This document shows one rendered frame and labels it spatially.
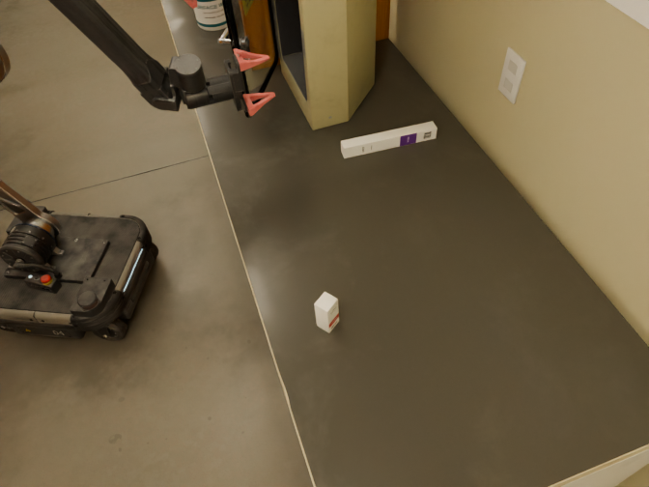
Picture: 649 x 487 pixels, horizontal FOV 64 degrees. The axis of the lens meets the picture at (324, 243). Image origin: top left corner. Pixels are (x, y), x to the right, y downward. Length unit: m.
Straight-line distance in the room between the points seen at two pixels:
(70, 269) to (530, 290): 1.75
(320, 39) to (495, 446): 0.99
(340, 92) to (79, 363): 1.53
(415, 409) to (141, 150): 2.45
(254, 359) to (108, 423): 0.58
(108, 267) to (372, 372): 1.47
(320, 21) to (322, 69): 0.13
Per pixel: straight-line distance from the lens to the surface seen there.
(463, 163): 1.43
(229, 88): 1.24
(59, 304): 2.26
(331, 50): 1.40
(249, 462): 2.00
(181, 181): 2.87
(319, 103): 1.47
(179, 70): 1.18
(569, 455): 1.05
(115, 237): 2.37
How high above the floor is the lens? 1.88
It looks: 51 degrees down
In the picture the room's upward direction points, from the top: 5 degrees counter-clockwise
